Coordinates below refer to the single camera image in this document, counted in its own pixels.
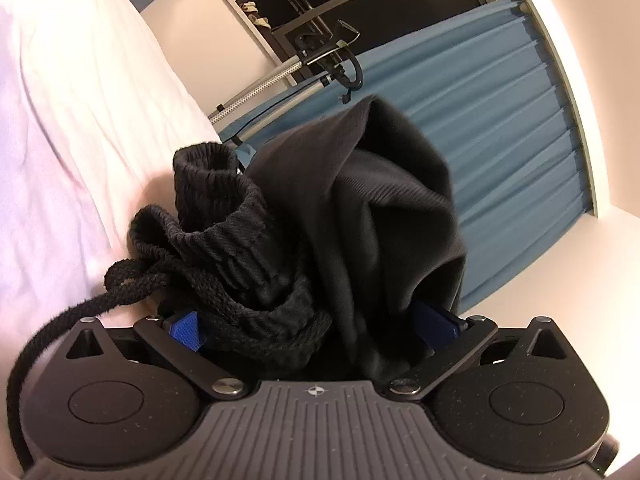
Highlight black drawstring sweatpants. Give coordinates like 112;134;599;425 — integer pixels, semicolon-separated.
7;94;468;471

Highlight blue curtain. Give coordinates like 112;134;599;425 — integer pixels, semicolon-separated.
225;0;601;313

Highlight garment steamer stand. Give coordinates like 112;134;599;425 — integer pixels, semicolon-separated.
207;20;363;166

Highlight beige gloves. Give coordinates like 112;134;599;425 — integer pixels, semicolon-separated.
240;1;273;29

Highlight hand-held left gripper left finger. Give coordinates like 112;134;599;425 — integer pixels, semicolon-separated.
65;310;248;401

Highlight white bed sheet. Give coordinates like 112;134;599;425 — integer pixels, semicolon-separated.
0;0;221;356

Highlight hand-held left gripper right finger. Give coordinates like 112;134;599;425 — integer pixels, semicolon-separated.
387;300;571;402

